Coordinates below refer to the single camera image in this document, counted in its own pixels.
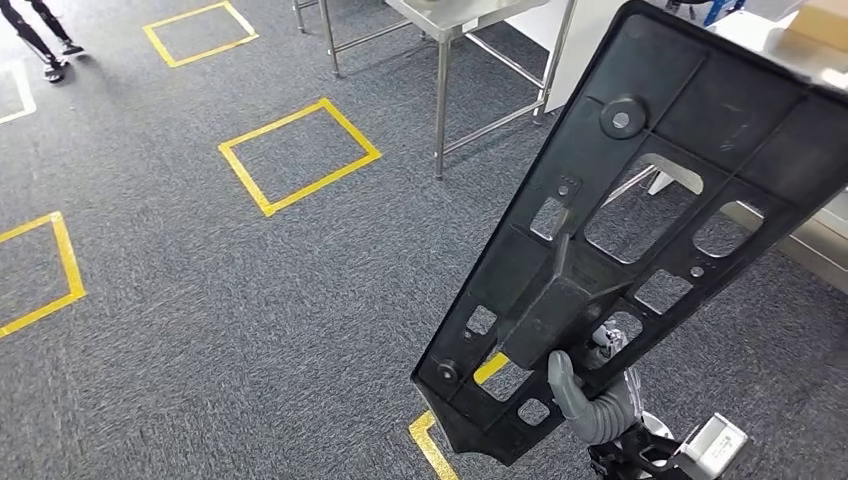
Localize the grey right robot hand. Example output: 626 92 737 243
547 323 645 447

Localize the black plastic plate bracket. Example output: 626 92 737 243
410 0 848 467

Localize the steel workbench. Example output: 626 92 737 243
599 0 848 296

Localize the steel table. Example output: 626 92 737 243
291 0 578 180

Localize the white panel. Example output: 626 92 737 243
506 0 627 114

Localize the cardboard box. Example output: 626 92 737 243
786 0 848 54

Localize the person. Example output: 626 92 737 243
0 0 86 84

